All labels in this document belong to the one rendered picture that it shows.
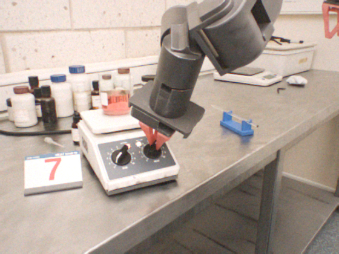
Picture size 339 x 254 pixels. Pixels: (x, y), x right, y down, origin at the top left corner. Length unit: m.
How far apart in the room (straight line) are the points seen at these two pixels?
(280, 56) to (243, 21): 1.16
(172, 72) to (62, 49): 0.73
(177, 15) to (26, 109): 0.52
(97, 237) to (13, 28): 0.74
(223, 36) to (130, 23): 0.91
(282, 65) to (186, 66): 1.17
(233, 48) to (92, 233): 0.29
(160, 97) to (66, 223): 0.21
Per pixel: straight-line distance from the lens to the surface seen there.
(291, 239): 1.57
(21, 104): 0.86
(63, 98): 0.90
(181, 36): 0.41
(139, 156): 0.52
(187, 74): 0.39
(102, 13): 1.18
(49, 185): 0.56
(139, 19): 1.29
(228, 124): 0.79
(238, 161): 0.63
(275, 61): 1.54
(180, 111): 0.44
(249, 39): 0.38
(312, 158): 2.02
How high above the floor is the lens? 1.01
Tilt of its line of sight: 20 degrees down
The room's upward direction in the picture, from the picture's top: straight up
